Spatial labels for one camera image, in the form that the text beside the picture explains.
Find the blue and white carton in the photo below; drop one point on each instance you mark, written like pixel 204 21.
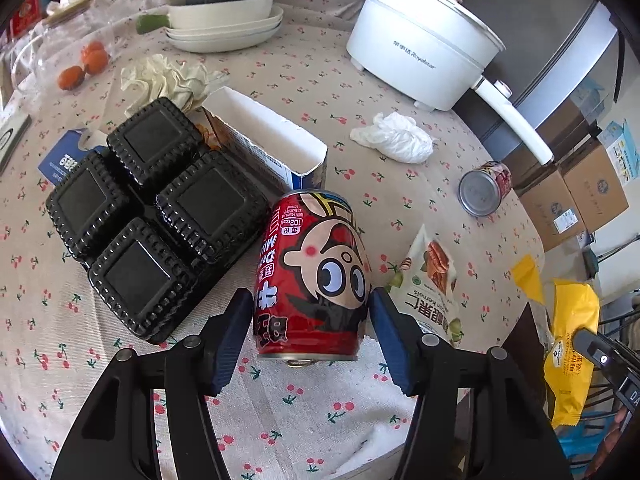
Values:
pixel 622 152

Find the small orange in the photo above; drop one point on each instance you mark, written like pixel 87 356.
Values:
pixel 96 64
pixel 71 78
pixel 93 48

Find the yellow wrapper scrap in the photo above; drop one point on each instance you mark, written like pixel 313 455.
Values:
pixel 527 277

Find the blue plastic bag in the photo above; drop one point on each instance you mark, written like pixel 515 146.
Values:
pixel 577 440

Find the white tissue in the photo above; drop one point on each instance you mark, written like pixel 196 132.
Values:
pixel 395 137

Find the white flat electronic device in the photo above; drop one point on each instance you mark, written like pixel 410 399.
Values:
pixel 10 137

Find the person's right hand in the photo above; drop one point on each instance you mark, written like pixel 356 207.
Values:
pixel 622 435

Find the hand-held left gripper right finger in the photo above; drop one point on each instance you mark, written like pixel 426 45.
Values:
pixel 392 345

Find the dark brown stool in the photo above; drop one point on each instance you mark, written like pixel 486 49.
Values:
pixel 525 335

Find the nut snack packet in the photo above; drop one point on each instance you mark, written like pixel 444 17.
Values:
pixel 430 280

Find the grey refrigerator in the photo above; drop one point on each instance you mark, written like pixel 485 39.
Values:
pixel 550 45

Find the open white cardboard box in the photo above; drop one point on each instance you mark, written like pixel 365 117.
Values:
pixel 260 135

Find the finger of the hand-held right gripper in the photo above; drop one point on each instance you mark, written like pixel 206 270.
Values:
pixel 592 347

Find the cherry print tablecloth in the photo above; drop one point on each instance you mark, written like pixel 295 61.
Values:
pixel 325 425

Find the small red drink can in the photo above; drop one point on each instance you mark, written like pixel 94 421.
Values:
pixel 482 192

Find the white electric cooking pot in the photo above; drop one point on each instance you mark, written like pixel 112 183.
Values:
pixel 420 45

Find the white plate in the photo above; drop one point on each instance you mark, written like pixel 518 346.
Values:
pixel 250 30
pixel 225 46

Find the glass jar with wooden lid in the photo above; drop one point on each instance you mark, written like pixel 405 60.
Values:
pixel 45 45

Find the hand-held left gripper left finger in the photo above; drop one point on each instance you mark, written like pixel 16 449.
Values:
pixel 231 345

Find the red cartoon drink can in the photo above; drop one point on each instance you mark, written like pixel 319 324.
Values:
pixel 310 280

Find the blue cardboard box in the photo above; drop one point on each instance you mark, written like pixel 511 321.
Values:
pixel 57 160

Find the yellow snack packet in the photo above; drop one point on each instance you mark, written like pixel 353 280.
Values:
pixel 570 370

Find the pale yellow paper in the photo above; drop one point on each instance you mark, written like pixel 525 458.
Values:
pixel 165 77

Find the black four-compartment plastic tray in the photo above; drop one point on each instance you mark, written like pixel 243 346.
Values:
pixel 150 200

